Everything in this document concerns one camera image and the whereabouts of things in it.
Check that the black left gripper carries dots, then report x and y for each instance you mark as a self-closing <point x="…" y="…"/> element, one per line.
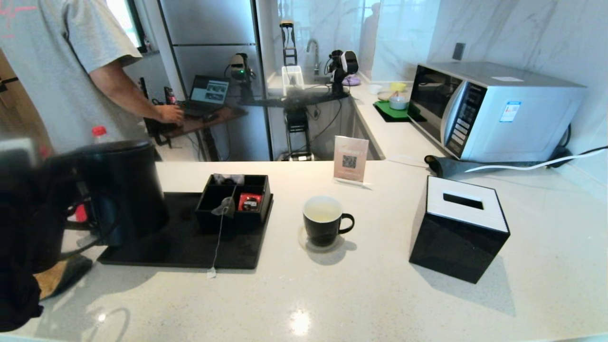
<point x="54" y="213"/>

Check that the black electric kettle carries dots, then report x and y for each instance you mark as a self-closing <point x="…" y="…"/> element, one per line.
<point x="128" y="190"/>

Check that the person's right forearm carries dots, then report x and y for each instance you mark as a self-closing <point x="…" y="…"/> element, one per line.
<point x="123" y="90"/>

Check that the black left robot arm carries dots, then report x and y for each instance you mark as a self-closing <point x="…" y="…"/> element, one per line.
<point x="19" y="237"/>

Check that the black background robot arm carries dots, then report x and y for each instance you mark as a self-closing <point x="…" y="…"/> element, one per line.
<point x="343" y="66"/>

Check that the person's right hand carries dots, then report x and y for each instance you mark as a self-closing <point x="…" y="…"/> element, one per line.
<point x="170" y="114"/>

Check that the red ball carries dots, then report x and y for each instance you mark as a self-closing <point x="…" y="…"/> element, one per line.
<point x="81" y="213"/>

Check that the brown and black cloth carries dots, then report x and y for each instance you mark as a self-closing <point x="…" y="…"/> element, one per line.
<point x="57" y="278"/>

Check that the black serving tray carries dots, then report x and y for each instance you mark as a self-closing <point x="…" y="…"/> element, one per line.
<point x="190" y="247"/>

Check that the brown wooden door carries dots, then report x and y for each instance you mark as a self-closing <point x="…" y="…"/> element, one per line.
<point x="14" y="104"/>

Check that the person in grey t-shirt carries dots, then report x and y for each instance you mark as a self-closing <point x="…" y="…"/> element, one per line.
<point x="47" y="71"/>

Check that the black teleoperation device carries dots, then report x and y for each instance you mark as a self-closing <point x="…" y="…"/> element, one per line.
<point x="170" y="95"/>

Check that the white sachet packets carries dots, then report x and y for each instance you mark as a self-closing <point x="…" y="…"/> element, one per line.
<point x="228" y="179"/>

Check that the brown wooden desk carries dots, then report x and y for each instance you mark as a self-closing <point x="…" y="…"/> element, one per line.
<point x="223" y="116"/>

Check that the red sachet packet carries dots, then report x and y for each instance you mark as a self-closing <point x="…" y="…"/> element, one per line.
<point x="249" y="202"/>

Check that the open laptop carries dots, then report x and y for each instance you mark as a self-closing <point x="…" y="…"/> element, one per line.
<point x="209" y="90"/>

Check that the black compartment organizer box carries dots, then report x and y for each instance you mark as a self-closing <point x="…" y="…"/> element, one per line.
<point x="251" y="221"/>

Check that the window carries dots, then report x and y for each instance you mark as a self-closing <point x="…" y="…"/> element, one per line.
<point x="124" y="21"/>

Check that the silver refrigerator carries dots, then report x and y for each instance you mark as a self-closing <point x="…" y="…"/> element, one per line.
<point x="213" y="23"/>

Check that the beige round coaster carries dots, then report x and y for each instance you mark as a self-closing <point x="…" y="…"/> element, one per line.
<point x="302" y="241"/>

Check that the black mug white inside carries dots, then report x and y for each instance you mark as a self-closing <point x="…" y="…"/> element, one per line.
<point x="320" y="232"/>

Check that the QR code sign stand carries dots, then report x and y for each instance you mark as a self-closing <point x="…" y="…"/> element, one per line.
<point x="350" y="159"/>

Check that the chrome sink faucet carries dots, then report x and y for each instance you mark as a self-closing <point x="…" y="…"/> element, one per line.
<point x="314" y="52"/>

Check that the purple plate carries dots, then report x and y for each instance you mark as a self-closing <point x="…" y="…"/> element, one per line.
<point x="354" y="81"/>

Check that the green placemat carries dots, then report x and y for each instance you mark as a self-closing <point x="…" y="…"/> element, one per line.
<point x="387" y="110"/>

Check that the grey white bowl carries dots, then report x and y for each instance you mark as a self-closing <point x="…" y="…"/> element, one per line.
<point x="398" y="102"/>

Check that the yellow bowl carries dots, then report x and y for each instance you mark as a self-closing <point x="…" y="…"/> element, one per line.
<point x="398" y="87"/>

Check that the black tissue box white lid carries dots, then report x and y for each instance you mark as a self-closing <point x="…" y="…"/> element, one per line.
<point x="451" y="247"/>

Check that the silver microwave oven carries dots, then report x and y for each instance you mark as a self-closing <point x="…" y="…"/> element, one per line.
<point x="513" y="128"/>

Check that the camera device green light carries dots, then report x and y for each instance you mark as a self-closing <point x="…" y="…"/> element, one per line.
<point x="239" y="64"/>

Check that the black pedestal table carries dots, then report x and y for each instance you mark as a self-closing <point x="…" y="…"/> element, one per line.
<point x="297" y="121"/>

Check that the dark wall socket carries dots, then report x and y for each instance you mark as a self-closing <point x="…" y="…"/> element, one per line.
<point x="458" y="52"/>

